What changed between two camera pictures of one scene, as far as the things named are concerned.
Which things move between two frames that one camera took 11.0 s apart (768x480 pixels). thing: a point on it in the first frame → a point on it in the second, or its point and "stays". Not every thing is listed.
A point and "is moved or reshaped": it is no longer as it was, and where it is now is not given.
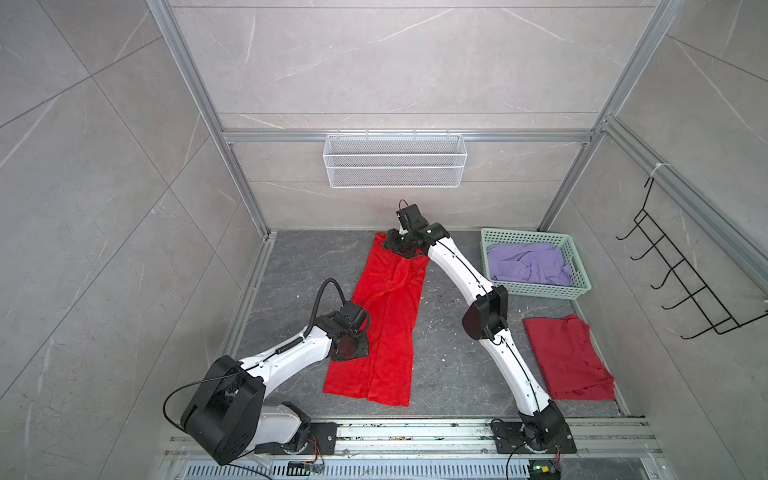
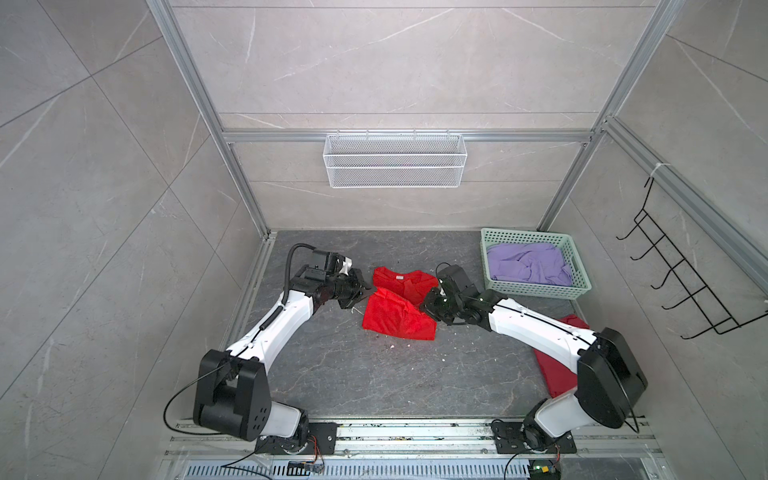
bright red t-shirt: [392, 292] is moved or reshaped
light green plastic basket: [533, 264] stays
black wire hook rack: [722, 318] stays
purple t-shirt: [536, 262] stays
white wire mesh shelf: [395, 161] stays
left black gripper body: [359, 347] → [345, 289]
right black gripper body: [400, 243] → [441, 307]
